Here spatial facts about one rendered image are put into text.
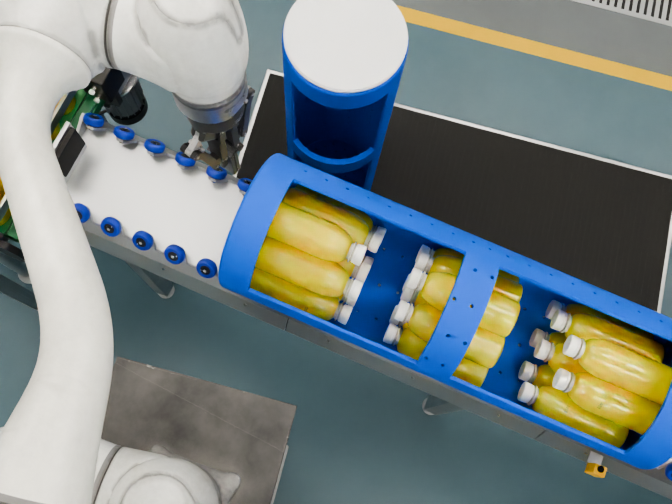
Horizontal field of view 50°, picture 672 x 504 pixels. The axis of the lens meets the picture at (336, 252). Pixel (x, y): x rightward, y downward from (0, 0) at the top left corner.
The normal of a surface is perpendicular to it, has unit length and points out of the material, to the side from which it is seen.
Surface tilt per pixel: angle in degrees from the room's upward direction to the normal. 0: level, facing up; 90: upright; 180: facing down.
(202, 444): 4
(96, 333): 49
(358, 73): 0
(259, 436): 4
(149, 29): 69
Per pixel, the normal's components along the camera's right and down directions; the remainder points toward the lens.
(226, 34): 0.77, 0.54
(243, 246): -0.18, 0.28
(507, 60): 0.04, -0.25
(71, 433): 0.65, -0.24
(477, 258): 0.23, -0.66
